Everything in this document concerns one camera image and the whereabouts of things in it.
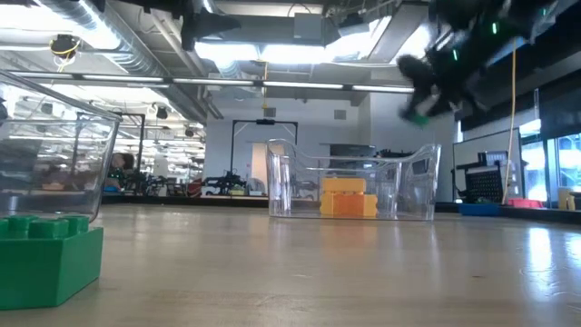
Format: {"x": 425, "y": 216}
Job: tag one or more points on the black pegboard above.
{"x": 485, "y": 186}

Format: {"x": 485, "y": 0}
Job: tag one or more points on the person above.
{"x": 120, "y": 163}

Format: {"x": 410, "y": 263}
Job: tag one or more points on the green toy building block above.
{"x": 45, "y": 272}
{"x": 421, "y": 121}

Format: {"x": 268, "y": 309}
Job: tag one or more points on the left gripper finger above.
{"x": 204, "y": 25}

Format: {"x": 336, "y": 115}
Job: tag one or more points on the linear ceiling light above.
{"x": 295, "y": 85}

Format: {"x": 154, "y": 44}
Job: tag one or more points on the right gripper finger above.
{"x": 447, "y": 106}
{"x": 415, "y": 68}

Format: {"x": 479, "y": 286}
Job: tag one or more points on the black ceiling spotlight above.
{"x": 189, "y": 131}
{"x": 161, "y": 112}

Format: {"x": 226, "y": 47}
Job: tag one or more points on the grey partition panel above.
{"x": 472, "y": 145}

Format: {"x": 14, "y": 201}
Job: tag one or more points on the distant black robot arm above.
{"x": 227, "y": 184}

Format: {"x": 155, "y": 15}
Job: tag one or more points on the black gantry frame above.
{"x": 264, "y": 121}

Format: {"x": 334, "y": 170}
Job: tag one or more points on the grey wall vent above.
{"x": 339, "y": 114}
{"x": 269, "y": 112}

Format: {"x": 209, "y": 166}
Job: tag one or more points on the red plastic box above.
{"x": 526, "y": 203}

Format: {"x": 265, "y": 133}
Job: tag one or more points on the blue toy building block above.
{"x": 479, "y": 210}

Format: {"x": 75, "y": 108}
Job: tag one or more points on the clear plastic bin white label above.
{"x": 54, "y": 159}

